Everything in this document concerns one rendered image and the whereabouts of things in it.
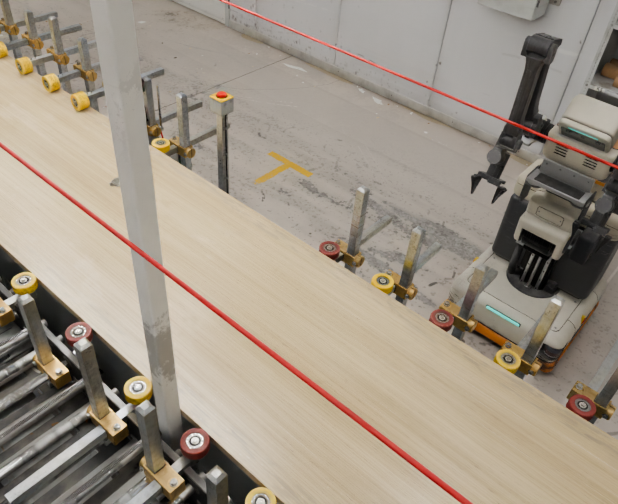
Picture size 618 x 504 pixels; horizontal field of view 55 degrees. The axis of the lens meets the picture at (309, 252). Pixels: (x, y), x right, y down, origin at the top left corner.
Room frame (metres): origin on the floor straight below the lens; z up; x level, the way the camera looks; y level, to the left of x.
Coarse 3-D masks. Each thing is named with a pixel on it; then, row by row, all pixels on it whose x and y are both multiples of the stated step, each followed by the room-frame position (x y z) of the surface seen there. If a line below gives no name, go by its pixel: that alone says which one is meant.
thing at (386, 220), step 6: (384, 216) 2.03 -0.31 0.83; (390, 216) 2.03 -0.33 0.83; (378, 222) 1.98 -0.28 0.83; (384, 222) 1.99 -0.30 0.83; (390, 222) 2.02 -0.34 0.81; (372, 228) 1.94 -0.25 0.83; (378, 228) 1.95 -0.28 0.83; (366, 234) 1.90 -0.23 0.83; (372, 234) 1.92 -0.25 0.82; (366, 240) 1.89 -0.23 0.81; (342, 258) 1.76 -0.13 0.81
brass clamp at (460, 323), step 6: (444, 306) 1.50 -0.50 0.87; (450, 306) 1.50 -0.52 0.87; (456, 306) 1.50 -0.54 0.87; (450, 312) 1.47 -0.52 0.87; (456, 312) 1.47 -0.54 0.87; (456, 318) 1.45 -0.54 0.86; (462, 318) 1.45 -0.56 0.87; (456, 324) 1.45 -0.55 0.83; (462, 324) 1.44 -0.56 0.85; (468, 324) 1.43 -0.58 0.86; (474, 324) 1.43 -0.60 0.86; (462, 330) 1.43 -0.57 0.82; (468, 330) 1.42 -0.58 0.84
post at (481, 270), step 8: (480, 264) 1.47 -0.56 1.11; (480, 272) 1.45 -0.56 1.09; (472, 280) 1.46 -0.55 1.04; (480, 280) 1.44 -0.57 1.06; (472, 288) 1.45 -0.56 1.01; (480, 288) 1.45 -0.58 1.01; (472, 296) 1.45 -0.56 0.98; (464, 304) 1.46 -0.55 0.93; (472, 304) 1.44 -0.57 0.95; (464, 312) 1.45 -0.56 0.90; (472, 312) 1.46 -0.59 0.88; (456, 328) 1.45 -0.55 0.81; (456, 336) 1.45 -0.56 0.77
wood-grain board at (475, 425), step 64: (0, 64) 2.92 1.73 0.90; (0, 128) 2.30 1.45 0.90; (64, 128) 2.36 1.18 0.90; (0, 192) 1.84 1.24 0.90; (192, 192) 1.97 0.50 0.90; (64, 256) 1.52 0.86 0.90; (128, 256) 1.55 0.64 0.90; (192, 256) 1.59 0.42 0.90; (256, 256) 1.62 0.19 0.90; (320, 256) 1.66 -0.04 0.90; (128, 320) 1.26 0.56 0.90; (192, 320) 1.28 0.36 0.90; (256, 320) 1.31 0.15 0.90; (320, 320) 1.34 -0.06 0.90; (384, 320) 1.37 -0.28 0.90; (192, 384) 1.04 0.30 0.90; (256, 384) 1.06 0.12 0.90; (320, 384) 1.08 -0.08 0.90; (384, 384) 1.11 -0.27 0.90; (448, 384) 1.13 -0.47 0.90; (512, 384) 1.16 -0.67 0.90; (256, 448) 0.85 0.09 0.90; (320, 448) 0.87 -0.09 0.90; (384, 448) 0.89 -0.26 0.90; (448, 448) 0.91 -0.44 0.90; (512, 448) 0.93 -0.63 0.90; (576, 448) 0.95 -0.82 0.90
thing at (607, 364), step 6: (612, 348) 1.40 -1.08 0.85; (612, 354) 1.37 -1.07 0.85; (606, 360) 1.34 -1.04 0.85; (612, 360) 1.34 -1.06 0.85; (600, 366) 1.31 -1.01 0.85; (606, 366) 1.31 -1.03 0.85; (600, 372) 1.28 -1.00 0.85; (606, 372) 1.29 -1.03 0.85; (594, 378) 1.26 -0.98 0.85; (600, 378) 1.26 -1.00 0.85; (594, 384) 1.23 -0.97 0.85; (600, 384) 1.23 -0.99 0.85
